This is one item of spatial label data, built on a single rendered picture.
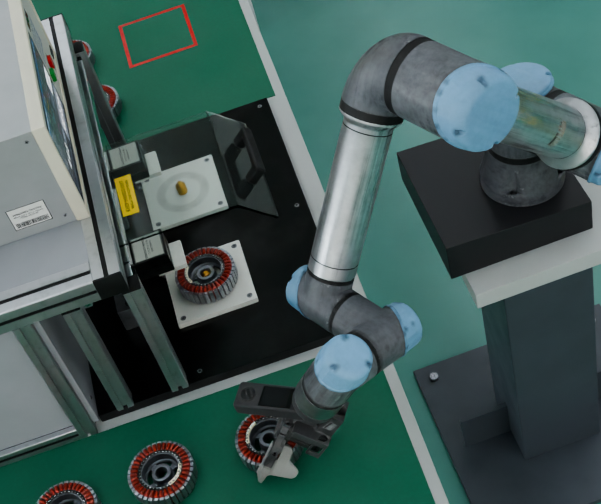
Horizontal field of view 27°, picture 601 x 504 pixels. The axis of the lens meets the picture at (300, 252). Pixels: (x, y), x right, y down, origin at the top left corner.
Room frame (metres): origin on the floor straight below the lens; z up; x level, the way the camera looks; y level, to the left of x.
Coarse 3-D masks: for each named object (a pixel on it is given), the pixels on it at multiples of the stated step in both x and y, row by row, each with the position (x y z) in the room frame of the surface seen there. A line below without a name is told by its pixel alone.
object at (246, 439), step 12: (252, 420) 1.19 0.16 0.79; (264, 420) 1.19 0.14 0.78; (276, 420) 1.18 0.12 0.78; (240, 432) 1.18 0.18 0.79; (252, 432) 1.18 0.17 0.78; (264, 432) 1.17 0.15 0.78; (240, 444) 1.15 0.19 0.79; (252, 444) 1.16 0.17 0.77; (264, 444) 1.15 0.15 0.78; (288, 444) 1.13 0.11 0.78; (240, 456) 1.14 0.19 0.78; (252, 456) 1.13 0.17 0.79; (252, 468) 1.12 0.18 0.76
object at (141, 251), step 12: (144, 240) 1.53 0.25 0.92; (156, 240) 1.52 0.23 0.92; (132, 252) 1.51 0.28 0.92; (144, 252) 1.51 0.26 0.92; (156, 252) 1.50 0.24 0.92; (168, 252) 1.50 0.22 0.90; (180, 252) 1.52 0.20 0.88; (144, 264) 1.48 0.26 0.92; (156, 264) 1.48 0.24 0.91; (168, 264) 1.48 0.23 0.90; (180, 264) 1.49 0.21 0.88; (144, 276) 1.48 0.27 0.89
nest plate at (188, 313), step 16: (240, 256) 1.55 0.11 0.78; (240, 272) 1.52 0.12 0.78; (176, 288) 1.53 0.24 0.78; (240, 288) 1.48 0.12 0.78; (176, 304) 1.49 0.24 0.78; (192, 304) 1.48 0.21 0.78; (208, 304) 1.47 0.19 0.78; (224, 304) 1.45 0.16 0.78; (240, 304) 1.44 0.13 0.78; (192, 320) 1.44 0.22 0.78
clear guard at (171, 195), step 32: (160, 128) 1.64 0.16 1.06; (192, 128) 1.61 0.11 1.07; (224, 128) 1.61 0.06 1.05; (128, 160) 1.58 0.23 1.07; (160, 160) 1.56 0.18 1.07; (192, 160) 1.54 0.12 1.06; (224, 160) 1.51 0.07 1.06; (160, 192) 1.49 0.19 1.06; (192, 192) 1.46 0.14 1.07; (224, 192) 1.44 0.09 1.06; (256, 192) 1.45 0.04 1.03; (128, 224) 1.44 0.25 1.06; (160, 224) 1.42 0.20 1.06
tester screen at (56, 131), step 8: (40, 64) 1.66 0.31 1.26; (40, 72) 1.62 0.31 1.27; (40, 80) 1.59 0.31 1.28; (48, 96) 1.59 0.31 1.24; (48, 104) 1.56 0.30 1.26; (56, 104) 1.63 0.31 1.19; (48, 112) 1.52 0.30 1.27; (64, 112) 1.67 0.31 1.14; (48, 120) 1.49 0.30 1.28; (56, 120) 1.56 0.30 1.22; (48, 128) 1.46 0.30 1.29; (56, 128) 1.52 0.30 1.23; (56, 136) 1.49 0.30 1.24; (64, 136) 1.56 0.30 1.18; (56, 144) 1.46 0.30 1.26; (64, 144) 1.52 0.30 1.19; (64, 152) 1.49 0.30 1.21; (72, 152) 1.56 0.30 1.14; (64, 160) 1.46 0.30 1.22; (72, 176) 1.46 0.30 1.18
